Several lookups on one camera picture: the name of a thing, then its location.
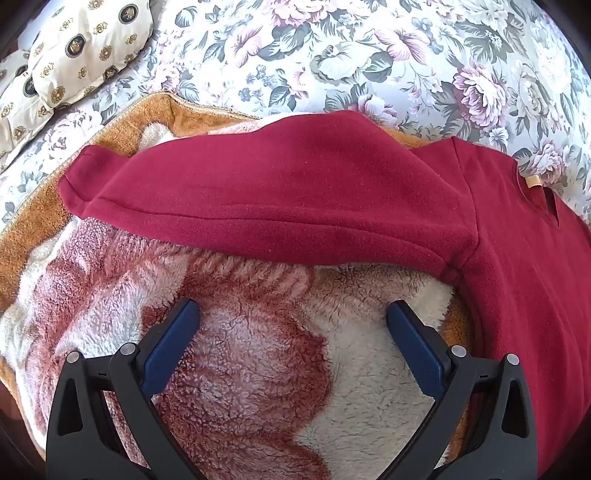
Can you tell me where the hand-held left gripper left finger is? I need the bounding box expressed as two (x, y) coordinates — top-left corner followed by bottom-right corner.
(45, 298), (204, 480)

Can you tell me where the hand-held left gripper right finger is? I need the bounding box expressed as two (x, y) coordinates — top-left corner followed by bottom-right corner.
(379, 300), (539, 480)

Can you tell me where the dark red sweater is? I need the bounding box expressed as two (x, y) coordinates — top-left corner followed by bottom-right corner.
(57, 110), (591, 480)

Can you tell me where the brown and cream fleece blanket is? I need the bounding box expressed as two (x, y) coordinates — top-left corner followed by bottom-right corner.
(0, 92), (476, 480)

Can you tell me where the cream pillow with medallion print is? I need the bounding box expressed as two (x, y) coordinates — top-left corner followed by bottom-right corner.
(0, 48), (51, 162)
(28, 0), (155, 109)

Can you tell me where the floral bedspread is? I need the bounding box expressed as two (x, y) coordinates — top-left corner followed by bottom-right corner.
(0, 0), (591, 227)

